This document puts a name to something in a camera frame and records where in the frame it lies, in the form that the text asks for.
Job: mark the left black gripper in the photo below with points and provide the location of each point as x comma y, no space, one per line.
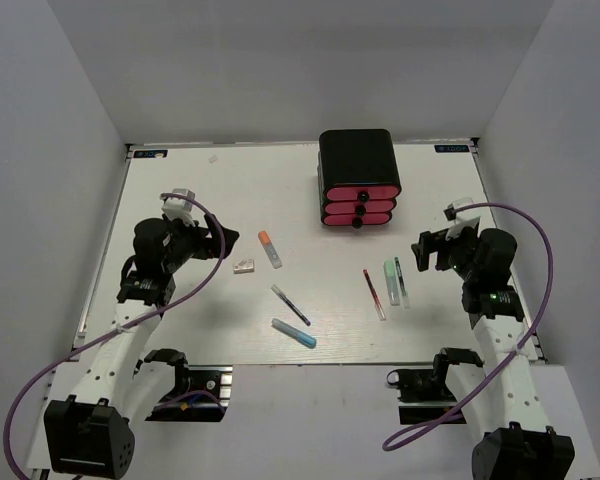
199,233

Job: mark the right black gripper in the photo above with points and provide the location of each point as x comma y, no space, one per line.
432,242

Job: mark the orange capped highlighter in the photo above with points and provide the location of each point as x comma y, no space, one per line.
269,249

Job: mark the pink drawer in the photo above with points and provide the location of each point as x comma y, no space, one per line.
353,192
357,221
354,207

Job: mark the blue capped highlighter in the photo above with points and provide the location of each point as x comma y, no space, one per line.
294,333

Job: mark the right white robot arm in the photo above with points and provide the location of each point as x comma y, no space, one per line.
494,386

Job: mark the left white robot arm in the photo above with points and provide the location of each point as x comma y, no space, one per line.
89,433

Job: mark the white eraser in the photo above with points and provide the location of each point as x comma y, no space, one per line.
244,266

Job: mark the green capped highlighter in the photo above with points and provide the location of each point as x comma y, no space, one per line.
391,282

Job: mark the dark green pen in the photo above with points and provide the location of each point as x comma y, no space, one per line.
401,283

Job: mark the red pen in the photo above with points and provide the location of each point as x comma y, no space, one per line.
377,304

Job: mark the black drawer cabinet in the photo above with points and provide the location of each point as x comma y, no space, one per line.
356,157

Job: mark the right blue label sticker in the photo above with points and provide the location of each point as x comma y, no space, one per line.
452,148

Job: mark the blue label sticker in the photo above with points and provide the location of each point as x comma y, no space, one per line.
153,153
452,148

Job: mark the purple pen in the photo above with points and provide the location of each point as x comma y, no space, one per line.
282,296

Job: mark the left blue label sticker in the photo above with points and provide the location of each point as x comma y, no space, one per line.
153,153

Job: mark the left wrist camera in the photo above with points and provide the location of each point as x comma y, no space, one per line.
178,206

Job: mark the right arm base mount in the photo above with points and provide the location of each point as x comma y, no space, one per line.
422,392

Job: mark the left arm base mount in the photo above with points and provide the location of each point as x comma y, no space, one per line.
199,394

